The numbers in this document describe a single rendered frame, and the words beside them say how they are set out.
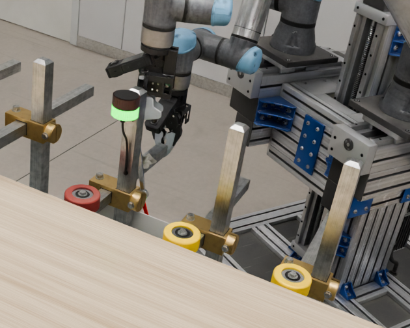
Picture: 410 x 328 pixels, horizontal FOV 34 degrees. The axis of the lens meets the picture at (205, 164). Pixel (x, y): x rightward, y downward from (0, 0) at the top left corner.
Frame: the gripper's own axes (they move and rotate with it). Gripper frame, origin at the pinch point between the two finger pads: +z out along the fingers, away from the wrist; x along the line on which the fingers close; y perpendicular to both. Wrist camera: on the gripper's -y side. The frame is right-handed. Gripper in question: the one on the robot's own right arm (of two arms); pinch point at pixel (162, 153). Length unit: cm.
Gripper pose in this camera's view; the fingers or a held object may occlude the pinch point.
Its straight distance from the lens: 187.9
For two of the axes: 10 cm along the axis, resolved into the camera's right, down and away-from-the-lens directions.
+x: -9.0, -3.2, 2.9
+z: -1.5, 8.6, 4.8
